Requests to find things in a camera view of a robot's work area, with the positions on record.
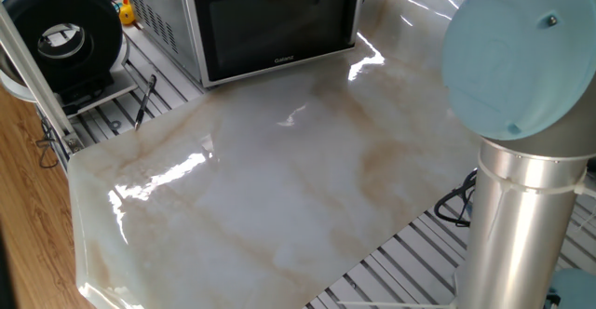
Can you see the yellow rubber duck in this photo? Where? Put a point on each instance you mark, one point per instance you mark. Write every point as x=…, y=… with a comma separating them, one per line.
x=126, y=15

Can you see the silver corner bracket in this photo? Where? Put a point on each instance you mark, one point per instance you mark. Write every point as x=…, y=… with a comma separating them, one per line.
x=73, y=143

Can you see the black pen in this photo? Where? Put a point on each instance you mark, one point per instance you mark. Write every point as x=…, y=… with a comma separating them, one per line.
x=145, y=99

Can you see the marble pattern table mat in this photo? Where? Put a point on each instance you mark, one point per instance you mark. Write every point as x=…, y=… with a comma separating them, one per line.
x=261, y=183

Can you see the white zip tie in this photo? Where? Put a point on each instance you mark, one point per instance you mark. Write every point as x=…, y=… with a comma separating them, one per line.
x=526, y=189

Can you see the white flat base board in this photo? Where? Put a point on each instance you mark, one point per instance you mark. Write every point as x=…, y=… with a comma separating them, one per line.
x=116, y=90

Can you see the small metal washer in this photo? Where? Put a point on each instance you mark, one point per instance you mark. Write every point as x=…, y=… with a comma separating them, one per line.
x=112, y=125

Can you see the silver microwave oven body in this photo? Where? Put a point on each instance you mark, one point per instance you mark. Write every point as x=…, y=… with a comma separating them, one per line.
x=179, y=2

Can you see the aluminium frame post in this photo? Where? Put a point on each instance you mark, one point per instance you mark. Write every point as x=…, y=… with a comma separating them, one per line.
x=32, y=71

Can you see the silver microwave oven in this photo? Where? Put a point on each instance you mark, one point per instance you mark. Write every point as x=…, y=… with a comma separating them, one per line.
x=279, y=30

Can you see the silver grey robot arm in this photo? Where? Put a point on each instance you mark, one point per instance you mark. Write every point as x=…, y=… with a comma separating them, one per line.
x=521, y=234

